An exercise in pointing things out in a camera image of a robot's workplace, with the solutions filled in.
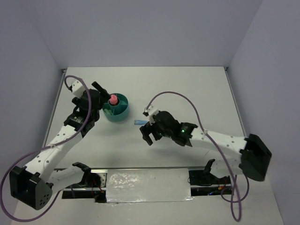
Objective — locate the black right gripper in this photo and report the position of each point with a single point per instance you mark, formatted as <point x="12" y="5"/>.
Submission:
<point x="146" y="129"/>

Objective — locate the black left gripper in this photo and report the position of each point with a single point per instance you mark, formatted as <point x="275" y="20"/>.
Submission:
<point x="103" y="92"/>

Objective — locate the blue translucent highlighter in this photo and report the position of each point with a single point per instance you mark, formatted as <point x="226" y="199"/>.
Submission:
<point x="140" y="122"/>

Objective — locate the pink capped crayon tube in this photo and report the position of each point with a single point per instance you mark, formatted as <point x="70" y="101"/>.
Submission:
<point x="113" y="100"/>

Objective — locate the green translucent highlighter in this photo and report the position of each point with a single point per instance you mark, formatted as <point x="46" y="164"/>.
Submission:
<point x="108" y="112"/>

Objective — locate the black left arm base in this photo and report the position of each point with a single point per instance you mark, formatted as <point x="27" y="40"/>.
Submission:
<point x="95" y="190"/>

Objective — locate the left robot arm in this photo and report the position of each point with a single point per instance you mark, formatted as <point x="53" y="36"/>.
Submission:
<point x="35" y="183"/>

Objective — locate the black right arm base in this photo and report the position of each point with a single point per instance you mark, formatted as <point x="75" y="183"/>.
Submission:
<point x="206" y="184"/>

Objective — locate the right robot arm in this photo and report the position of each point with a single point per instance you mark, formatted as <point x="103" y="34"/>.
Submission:
<point x="240" y="155"/>

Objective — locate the teal round desk organizer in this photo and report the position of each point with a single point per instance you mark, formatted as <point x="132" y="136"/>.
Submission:
<point x="120" y="111"/>

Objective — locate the silver foil covered panel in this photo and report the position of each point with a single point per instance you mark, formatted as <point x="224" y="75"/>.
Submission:
<point x="148" y="186"/>

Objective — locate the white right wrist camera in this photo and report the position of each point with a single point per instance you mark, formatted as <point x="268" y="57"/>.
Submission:
<point x="150" y="112"/>

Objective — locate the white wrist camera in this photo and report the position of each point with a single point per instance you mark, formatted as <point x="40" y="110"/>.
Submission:
<point x="77" y="88"/>
<point x="150" y="112"/>

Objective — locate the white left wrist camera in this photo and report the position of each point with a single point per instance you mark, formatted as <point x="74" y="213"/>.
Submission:
<point x="77" y="88"/>

